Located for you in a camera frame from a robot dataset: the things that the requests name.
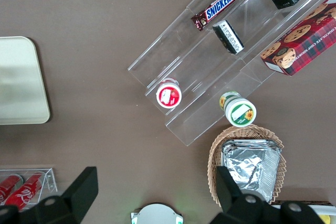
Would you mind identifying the clear acrylic step stand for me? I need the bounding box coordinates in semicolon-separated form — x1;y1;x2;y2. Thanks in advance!
127;0;336;147

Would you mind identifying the Snickers chocolate bar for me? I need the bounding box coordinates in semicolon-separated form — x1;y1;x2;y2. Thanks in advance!
190;0;246;31

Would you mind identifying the red tartan cookie box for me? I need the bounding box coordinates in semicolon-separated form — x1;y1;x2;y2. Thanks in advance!
260;0;336;77

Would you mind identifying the white rectangular snack container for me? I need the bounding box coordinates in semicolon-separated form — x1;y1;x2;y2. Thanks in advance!
270;200;336;224

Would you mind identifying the cream plastic tray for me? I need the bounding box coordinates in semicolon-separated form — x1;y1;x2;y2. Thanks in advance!
0;36;51;125

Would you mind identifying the red lidded cup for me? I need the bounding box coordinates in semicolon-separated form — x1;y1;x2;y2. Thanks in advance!
155;77;183;109

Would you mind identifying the light wicker basket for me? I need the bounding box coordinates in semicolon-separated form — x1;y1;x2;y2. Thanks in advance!
207;125;288;207

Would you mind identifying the clear acrylic bottle rack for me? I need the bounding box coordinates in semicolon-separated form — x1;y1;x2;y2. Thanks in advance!
0;167;58;212

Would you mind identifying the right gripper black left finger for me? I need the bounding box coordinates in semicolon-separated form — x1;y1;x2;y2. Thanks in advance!
18;166;99;224

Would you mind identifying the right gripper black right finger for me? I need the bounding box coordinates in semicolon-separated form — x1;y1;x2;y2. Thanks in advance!
212;166;280;224

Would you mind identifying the green lidded cup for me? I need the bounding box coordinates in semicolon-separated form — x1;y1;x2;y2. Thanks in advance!
219;90;258;128

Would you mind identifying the aluminium foil tray stack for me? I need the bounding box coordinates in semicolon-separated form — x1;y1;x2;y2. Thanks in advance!
221;138;282;204

